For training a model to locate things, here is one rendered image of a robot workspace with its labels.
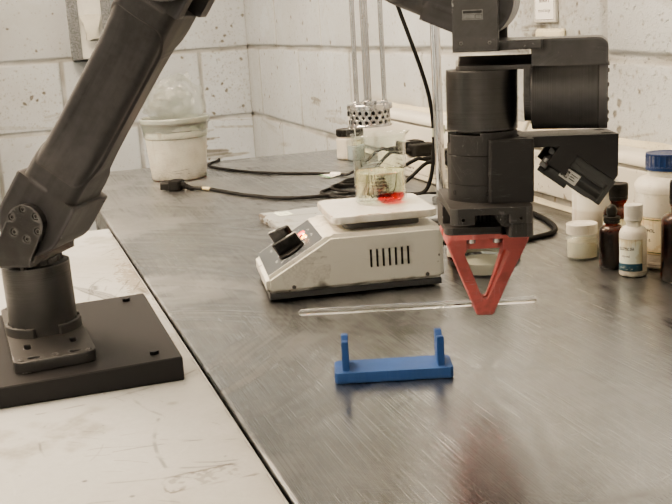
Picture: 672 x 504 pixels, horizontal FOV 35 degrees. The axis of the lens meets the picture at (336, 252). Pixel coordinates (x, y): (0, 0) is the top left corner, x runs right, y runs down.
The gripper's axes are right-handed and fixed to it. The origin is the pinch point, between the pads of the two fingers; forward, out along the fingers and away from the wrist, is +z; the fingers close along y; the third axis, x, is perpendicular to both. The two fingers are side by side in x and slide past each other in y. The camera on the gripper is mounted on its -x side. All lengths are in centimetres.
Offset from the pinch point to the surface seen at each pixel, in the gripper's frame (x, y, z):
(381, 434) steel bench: 9.4, -12.9, 6.0
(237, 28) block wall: 44, 273, -21
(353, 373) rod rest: 11.2, -1.6, 5.1
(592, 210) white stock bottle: -19.0, 41.1, 0.4
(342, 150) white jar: 11, 141, 4
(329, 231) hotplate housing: 13.1, 29.2, -0.8
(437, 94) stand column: -4, 75, -12
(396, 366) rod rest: 7.6, -0.7, 5.0
